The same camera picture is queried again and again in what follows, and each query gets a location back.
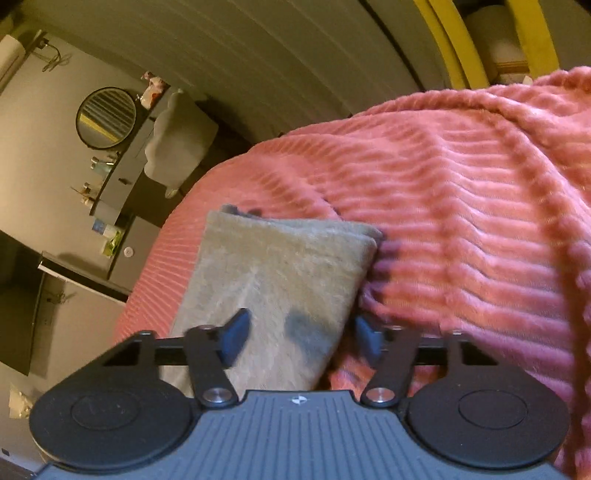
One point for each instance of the grey pants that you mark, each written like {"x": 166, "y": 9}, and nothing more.
{"x": 277, "y": 277}

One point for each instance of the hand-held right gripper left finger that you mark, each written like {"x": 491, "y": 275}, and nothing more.
{"x": 234, "y": 339}

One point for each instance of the green packet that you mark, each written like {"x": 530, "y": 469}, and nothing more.
{"x": 113, "y": 242}

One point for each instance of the yellow frame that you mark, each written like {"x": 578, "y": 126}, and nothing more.
{"x": 455, "y": 41}

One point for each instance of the pink ribbed blanket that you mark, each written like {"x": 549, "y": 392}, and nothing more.
{"x": 461, "y": 207}

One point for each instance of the grey nightstand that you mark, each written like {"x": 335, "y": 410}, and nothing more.
{"x": 138, "y": 249}

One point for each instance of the white wall unit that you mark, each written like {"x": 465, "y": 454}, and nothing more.
{"x": 10, "y": 57}

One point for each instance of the row of cosmetic bottles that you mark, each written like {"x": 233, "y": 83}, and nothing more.
{"x": 104, "y": 164}

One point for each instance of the grey vanity desk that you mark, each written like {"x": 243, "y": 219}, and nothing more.
{"x": 127, "y": 170}

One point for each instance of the grey upholstered chair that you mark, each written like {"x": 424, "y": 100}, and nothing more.
{"x": 178, "y": 138}

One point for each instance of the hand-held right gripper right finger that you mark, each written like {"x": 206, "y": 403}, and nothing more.
{"x": 367, "y": 339}

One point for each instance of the round black-framed mirror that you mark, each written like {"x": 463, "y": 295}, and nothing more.
{"x": 106, "y": 117}

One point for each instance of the pink plush toy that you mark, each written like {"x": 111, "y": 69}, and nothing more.
{"x": 156, "y": 82}

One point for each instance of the blue box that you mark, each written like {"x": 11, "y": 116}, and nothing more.
{"x": 99, "y": 227}

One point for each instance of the grey curtain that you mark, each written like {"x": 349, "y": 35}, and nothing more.
{"x": 277, "y": 55}

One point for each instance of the dark wall screen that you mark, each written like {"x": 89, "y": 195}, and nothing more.
{"x": 18, "y": 300}

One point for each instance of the white standing air conditioner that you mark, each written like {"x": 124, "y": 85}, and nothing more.
{"x": 83, "y": 277}

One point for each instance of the red and white box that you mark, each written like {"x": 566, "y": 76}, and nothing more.
{"x": 150, "y": 99}

